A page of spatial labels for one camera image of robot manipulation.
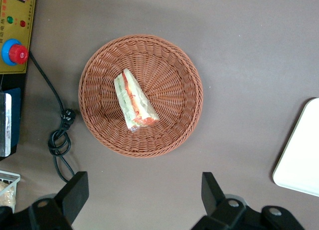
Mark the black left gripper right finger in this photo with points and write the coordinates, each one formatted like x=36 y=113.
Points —
x=224 y=212

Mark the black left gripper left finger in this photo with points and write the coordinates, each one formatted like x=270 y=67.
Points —
x=67 y=200

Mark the triangle sandwich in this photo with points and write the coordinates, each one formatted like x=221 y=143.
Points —
x=133 y=102

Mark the beige rectangular serving tray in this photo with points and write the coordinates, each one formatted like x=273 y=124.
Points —
x=299 y=150

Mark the round brown wicker basket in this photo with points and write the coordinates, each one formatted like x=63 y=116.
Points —
x=172 y=90

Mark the clear bagged rice cracker snack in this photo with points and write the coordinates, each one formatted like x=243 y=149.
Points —
x=6 y=195

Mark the black sealing machine yellow panel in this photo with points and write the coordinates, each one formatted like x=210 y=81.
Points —
x=15 y=28

